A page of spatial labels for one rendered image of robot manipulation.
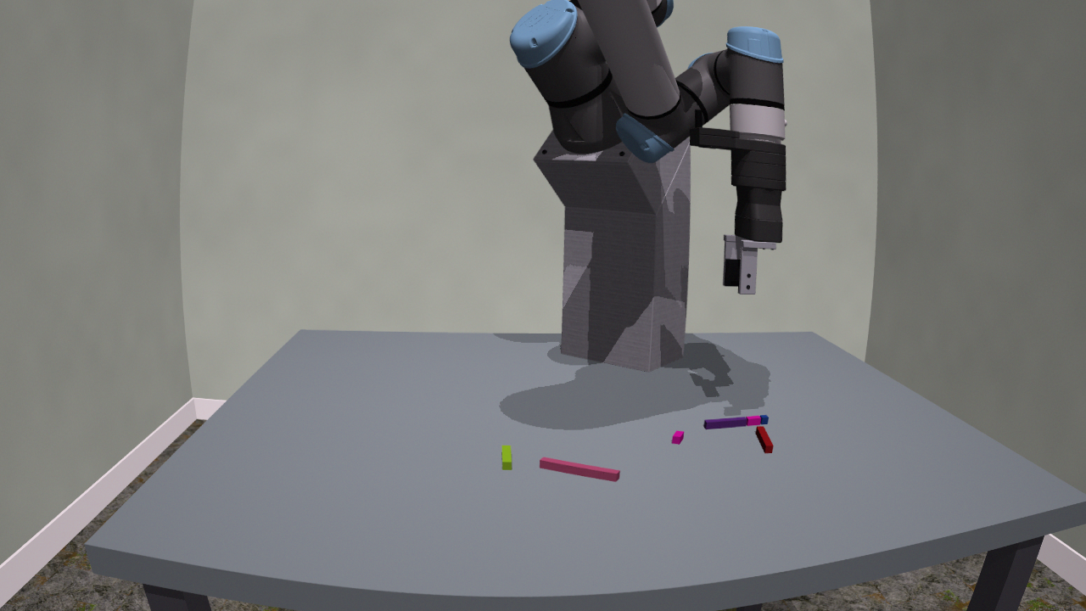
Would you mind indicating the red rod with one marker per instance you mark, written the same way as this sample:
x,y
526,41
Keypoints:
x,y
764,439

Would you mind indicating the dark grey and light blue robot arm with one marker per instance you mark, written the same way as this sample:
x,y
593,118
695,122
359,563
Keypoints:
x,y
614,72

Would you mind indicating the purple rod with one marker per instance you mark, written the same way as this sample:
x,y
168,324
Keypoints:
x,y
725,423

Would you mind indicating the pink rod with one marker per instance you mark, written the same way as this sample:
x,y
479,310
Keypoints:
x,y
579,469

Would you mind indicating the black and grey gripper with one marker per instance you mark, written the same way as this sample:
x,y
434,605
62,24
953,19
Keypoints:
x,y
758,169

